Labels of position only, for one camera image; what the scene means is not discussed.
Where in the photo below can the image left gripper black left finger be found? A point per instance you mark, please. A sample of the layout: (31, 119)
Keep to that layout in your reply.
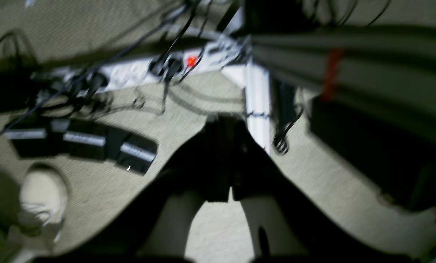
(155, 226)

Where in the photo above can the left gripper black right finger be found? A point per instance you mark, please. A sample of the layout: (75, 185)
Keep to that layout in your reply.
(286, 226)

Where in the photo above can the white power strip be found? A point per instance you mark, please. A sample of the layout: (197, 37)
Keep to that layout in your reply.
(134, 71)

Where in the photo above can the white sneaker shoe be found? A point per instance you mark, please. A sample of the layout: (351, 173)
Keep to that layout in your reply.
(43, 200)

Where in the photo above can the white table leg frame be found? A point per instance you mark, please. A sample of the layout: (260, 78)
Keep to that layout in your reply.
(240, 68)

